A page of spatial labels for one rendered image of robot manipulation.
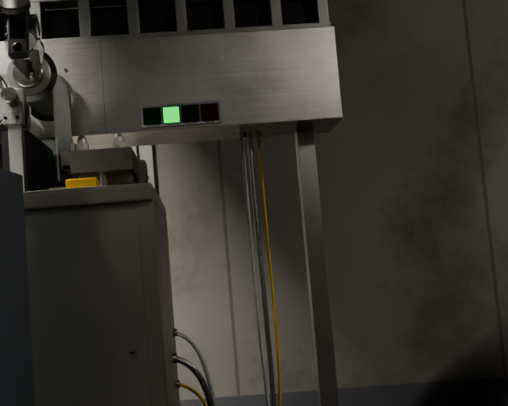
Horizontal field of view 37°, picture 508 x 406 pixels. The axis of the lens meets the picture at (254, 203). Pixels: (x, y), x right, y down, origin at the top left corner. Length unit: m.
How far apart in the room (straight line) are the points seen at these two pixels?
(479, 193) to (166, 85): 1.72
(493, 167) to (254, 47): 1.55
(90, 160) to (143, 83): 0.49
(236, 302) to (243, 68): 1.40
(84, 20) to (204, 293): 1.53
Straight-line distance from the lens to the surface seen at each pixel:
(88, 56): 2.45
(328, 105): 2.42
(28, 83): 2.09
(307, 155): 2.54
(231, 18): 2.47
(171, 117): 2.37
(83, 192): 1.74
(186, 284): 3.53
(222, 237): 3.50
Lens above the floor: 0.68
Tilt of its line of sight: 5 degrees up
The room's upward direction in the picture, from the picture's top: 5 degrees counter-clockwise
